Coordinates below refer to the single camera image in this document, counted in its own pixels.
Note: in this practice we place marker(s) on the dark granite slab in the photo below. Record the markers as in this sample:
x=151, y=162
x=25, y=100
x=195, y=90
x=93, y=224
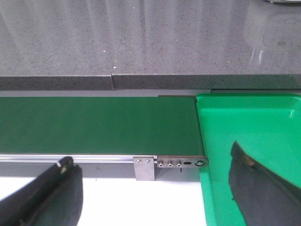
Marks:
x=149, y=44

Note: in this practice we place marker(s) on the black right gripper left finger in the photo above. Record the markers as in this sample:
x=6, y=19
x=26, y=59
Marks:
x=54, y=198

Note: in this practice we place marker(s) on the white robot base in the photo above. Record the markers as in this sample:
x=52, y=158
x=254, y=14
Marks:
x=285, y=1

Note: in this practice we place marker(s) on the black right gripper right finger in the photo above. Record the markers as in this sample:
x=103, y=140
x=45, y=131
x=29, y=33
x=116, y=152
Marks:
x=263, y=197

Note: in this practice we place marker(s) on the steel conveyor support bracket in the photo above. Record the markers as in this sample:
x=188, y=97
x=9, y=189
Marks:
x=144, y=168

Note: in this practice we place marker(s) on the steel conveyor end plate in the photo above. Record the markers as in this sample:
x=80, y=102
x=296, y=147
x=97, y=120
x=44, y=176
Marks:
x=182, y=161

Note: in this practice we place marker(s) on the green plastic tray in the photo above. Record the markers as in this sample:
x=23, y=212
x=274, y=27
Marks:
x=266, y=126

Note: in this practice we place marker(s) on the green conveyor belt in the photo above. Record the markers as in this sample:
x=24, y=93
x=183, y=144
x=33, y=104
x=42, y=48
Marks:
x=100, y=125

